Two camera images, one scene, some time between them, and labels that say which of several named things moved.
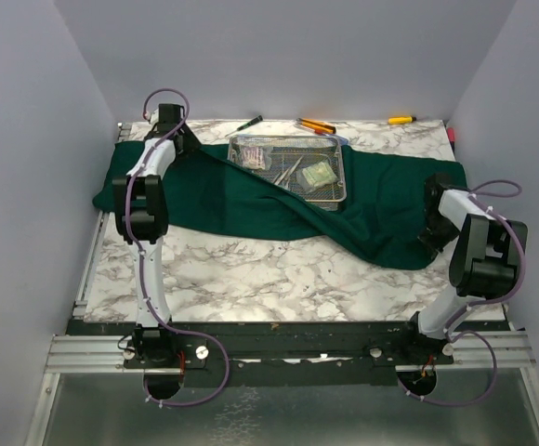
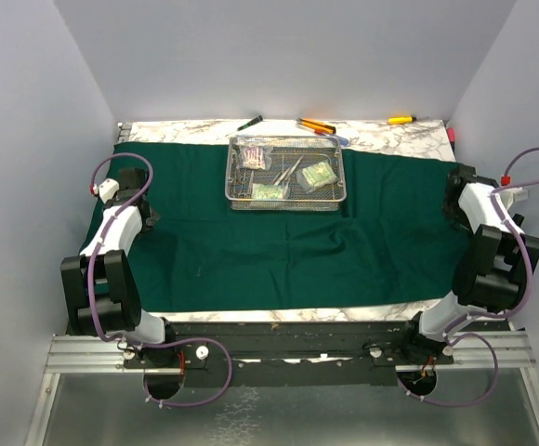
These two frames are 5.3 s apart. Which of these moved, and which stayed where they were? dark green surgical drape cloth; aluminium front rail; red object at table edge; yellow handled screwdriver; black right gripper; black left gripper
Moved: black left gripper; black right gripper; dark green surgical drape cloth
Stayed: red object at table edge; yellow handled screwdriver; aluminium front rail
